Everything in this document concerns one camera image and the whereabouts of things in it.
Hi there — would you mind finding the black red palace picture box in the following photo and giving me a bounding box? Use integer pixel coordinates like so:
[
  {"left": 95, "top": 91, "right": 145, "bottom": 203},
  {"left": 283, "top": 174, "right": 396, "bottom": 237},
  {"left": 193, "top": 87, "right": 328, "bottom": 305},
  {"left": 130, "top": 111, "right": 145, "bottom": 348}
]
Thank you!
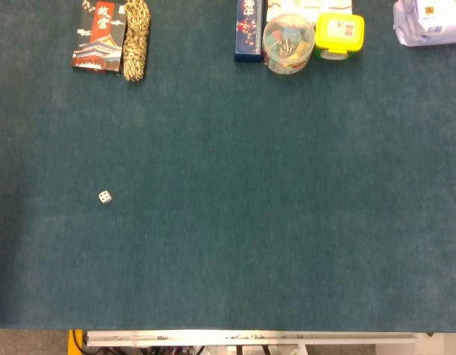
[{"left": 71, "top": 0, "right": 128, "bottom": 75}]

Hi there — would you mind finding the teal felt table cloth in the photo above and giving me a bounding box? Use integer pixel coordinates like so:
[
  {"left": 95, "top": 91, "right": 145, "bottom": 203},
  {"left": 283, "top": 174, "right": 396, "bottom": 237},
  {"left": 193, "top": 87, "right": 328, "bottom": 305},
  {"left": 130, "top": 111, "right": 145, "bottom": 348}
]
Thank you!
[{"left": 0, "top": 0, "right": 456, "bottom": 331}]

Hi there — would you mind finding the dark blue long box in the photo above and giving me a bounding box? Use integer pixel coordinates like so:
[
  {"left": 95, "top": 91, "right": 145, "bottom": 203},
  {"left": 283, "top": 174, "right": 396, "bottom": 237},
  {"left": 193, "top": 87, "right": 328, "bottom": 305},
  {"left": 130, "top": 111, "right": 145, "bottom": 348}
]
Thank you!
[{"left": 234, "top": 0, "right": 266, "bottom": 63}]

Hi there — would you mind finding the clear tub of binder clips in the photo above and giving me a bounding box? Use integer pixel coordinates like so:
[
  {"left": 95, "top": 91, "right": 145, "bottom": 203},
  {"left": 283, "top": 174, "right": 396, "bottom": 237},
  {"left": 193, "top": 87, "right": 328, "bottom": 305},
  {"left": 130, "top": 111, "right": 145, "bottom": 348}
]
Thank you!
[{"left": 262, "top": 13, "right": 316, "bottom": 75}]

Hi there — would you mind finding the white flat paper box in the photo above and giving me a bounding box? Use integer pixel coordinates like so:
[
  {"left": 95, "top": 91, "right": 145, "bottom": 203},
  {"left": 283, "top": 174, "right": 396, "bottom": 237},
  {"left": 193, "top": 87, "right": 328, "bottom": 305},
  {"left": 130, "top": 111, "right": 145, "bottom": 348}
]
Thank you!
[{"left": 266, "top": 0, "right": 353, "bottom": 19}]

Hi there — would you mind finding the green container with yellow lid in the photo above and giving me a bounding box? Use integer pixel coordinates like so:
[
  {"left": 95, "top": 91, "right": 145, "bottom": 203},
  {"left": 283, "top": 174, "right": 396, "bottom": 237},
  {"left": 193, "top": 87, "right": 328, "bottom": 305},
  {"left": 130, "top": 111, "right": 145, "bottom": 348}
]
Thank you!
[{"left": 313, "top": 13, "right": 366, "bottom": 62}]

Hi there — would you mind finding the white plastic tissue pack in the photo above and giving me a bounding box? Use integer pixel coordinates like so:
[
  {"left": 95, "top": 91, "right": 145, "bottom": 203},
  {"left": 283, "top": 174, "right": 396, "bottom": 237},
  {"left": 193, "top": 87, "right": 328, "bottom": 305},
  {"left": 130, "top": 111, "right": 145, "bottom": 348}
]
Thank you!
[{"left": 392, "top": 0, "right": 456, "bottom": 47}]

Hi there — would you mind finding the yellow frame part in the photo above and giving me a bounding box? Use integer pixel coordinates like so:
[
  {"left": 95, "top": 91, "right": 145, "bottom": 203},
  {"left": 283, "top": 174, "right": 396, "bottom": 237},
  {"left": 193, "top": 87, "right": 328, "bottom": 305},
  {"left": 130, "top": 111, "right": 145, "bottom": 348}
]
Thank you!
[{"left": 67, "top": 328, "right": 84, "bottom": 355}]

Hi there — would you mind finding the coiled beige braided rope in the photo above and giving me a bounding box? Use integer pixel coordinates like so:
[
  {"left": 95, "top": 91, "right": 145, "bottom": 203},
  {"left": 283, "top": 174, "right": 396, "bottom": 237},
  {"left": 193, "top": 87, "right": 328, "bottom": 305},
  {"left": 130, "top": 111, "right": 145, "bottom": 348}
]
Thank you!
[{"left": 122, "top": 0, "right": 152, "bottom": 83}]

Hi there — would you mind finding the aluminium table rail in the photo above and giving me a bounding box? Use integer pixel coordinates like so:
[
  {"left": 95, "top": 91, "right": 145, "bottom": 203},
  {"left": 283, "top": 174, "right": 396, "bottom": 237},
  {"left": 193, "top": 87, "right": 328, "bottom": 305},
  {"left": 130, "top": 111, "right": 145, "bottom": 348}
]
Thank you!
[{"left": 83, "top": 330, "right": 429, "bottom": 348}]

